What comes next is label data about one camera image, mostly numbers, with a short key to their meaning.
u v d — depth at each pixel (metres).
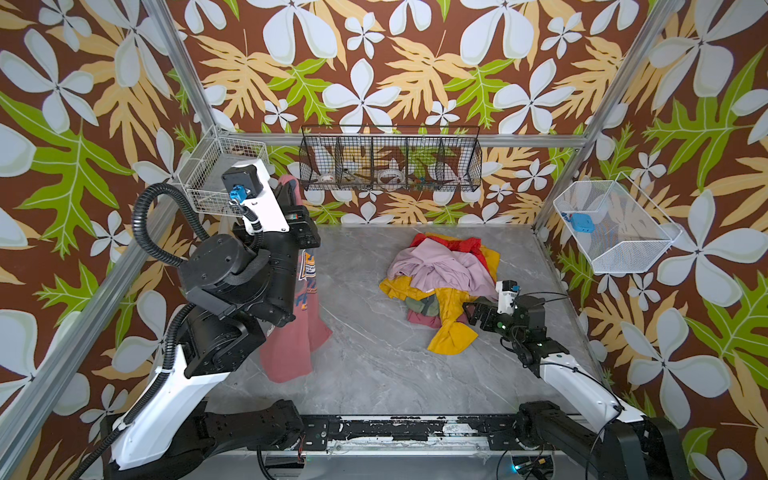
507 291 0.76
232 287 0.28
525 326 0.65
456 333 0.86
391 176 0.99
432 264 0.92
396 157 0.97
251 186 0.31
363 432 0.75
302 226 0.38
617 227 0.82
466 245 1.04
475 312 0.77
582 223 0.86
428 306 0.92
